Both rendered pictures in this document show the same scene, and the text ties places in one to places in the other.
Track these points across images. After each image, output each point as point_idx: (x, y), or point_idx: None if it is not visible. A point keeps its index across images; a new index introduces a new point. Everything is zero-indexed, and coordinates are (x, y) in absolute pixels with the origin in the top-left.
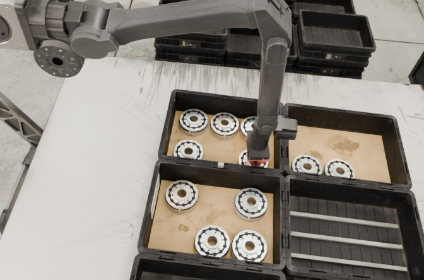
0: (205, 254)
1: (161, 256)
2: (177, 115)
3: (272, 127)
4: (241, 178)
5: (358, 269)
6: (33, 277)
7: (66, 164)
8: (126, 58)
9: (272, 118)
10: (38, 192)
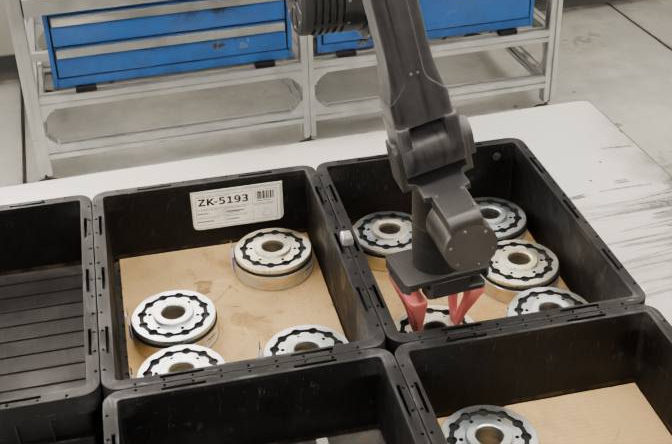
0: (138, 312)
1: (90, 221)
2: None
3: (396, 153)
4: (348, 302)
5: None
6: None
7: None
8: (643, 154)
9: (389, 115)
10: (245, 168)
